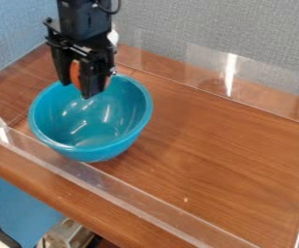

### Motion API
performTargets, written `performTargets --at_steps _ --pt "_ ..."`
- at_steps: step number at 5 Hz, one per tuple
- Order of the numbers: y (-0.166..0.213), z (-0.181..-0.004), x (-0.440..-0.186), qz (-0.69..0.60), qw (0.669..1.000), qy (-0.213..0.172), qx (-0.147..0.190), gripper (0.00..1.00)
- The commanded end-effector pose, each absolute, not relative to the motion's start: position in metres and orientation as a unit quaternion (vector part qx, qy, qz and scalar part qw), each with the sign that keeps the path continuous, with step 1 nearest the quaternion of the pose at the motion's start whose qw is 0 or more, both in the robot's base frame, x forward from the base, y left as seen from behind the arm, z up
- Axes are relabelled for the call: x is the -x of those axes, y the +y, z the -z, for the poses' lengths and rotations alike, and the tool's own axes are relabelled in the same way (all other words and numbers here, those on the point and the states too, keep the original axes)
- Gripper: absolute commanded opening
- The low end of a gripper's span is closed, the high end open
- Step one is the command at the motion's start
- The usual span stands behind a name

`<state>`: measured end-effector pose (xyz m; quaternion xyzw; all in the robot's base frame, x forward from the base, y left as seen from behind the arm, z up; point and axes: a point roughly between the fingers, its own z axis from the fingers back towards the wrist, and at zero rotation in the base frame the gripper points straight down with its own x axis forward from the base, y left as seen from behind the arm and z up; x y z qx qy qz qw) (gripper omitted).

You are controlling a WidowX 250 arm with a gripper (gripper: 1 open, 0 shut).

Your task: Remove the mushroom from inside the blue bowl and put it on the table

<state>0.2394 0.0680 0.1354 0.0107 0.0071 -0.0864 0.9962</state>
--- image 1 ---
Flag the clear acrylic barrier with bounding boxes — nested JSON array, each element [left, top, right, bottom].
[[0, 117, 257, 248], [116, 44, 299, 122]]

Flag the brown and white toy mushroom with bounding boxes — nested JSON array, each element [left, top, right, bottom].
[[69, 30, 119, 89]]

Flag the white box under table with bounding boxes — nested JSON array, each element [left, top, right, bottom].
[[35, 218, 95, 248]]

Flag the clear acrylic back barrier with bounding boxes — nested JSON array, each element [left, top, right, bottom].
[[116, 44, 299, 122]]

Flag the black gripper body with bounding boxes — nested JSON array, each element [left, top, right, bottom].
[[43, 0, 115, 62]]

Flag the blue bowl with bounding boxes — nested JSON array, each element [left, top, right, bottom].
[[27, 75, 152, 163]]

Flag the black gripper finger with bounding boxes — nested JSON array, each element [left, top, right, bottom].
[[51, 47, 76, 85], [79, 58, 115, 99]]

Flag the black cable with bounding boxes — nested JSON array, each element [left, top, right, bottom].
[[92, 0, 123, 16]]

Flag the clear acrylic front barrier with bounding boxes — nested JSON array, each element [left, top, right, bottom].
[[0, 117, 257, 248]]

